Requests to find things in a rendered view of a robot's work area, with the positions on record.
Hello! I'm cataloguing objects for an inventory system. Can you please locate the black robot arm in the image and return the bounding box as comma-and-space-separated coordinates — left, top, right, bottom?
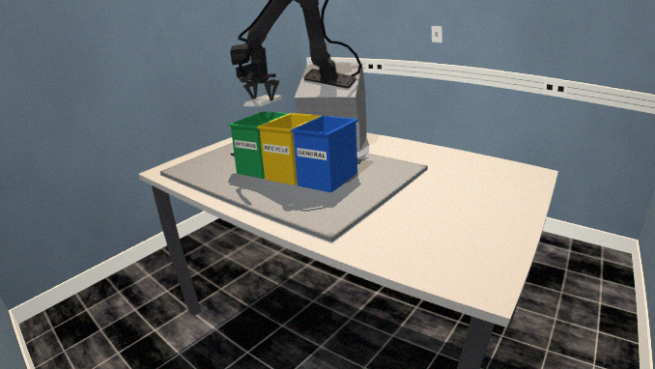
230, 0, 356, 88

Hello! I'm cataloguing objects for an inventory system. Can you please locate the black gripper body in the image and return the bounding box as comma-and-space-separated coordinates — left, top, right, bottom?
246, 61, 276, 84

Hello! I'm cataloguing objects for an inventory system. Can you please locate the blue bin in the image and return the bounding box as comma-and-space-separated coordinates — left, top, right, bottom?
291, 116, 358, 192

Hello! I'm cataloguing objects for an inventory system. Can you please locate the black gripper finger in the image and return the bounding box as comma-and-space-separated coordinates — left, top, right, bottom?
265, 80, 279, 101
243, 82, 258, 99

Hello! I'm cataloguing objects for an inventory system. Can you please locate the yellow open bin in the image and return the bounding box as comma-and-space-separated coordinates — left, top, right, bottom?
257, 113, 321, 185

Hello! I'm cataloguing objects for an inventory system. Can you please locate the white well plate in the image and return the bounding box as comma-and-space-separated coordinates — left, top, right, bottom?
243, 96, 282, 106

